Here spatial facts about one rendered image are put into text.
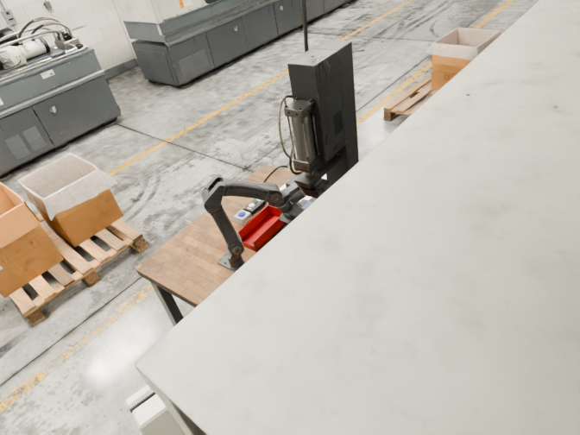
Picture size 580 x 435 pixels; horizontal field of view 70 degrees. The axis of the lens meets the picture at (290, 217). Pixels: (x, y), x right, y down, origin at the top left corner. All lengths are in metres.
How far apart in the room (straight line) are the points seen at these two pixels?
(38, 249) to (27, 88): 2.63
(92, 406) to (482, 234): 2.52
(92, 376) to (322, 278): 2.48
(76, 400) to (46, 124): 3.79
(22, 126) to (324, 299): 5.42
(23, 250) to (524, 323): 3.38
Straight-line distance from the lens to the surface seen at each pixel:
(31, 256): 3.68
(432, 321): 0.62
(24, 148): 5.92
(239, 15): 7.48
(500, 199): 0.83
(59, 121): 5.99
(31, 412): 3.11
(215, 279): 1.85
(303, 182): 1.78
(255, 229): 2.03
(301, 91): 1.70
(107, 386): 2.93
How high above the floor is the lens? 2.18
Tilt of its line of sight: 38 degrees down
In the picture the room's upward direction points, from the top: 11 degrees counter-clockwise
